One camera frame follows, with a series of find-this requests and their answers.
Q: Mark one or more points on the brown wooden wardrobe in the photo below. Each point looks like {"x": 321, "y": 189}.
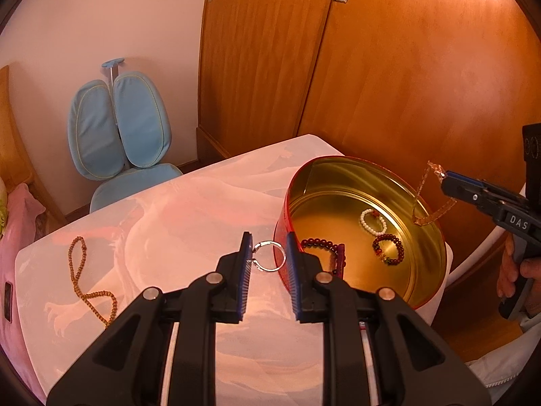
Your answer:
{"x": 262, "y": 72}

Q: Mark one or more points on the black smartphone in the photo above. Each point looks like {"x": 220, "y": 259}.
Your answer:
{"x": 7, "y": 302}

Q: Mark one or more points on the person's white jacket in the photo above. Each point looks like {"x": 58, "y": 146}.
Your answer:
{"x": 507, "y": 359}

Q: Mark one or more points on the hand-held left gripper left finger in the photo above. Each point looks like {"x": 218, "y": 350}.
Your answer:
{"x": 243, "y": 283}

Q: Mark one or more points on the gold metal wristwatch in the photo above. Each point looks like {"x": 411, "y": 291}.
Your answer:
{"x": 418, "y": 194}

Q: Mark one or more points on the light blue desk chair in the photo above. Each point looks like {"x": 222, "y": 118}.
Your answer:
{"x": 135, "y": 122}

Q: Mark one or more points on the person's right hand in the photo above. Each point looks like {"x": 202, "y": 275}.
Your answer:
{"x": 505, "y": 270}

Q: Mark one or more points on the red round metal tin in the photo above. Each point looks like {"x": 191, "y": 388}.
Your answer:
{"x": 321, "y": 186}

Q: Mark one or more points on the wooden slatted bed headboard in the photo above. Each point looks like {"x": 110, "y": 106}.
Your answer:
{"x": 12, "y": 135}

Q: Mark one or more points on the white curved rail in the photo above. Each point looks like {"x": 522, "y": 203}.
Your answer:
{"x": 486, "y": 249}

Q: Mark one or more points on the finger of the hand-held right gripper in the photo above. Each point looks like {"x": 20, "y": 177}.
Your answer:
{"x": 469, "y": 179}
{"x": 460, "y": 194}

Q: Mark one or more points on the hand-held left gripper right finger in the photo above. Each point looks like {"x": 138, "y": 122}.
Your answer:
{"x": 296, "y": 283}

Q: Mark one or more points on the pink blanket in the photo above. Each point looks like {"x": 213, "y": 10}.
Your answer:
{"x": 17, "y": 228}

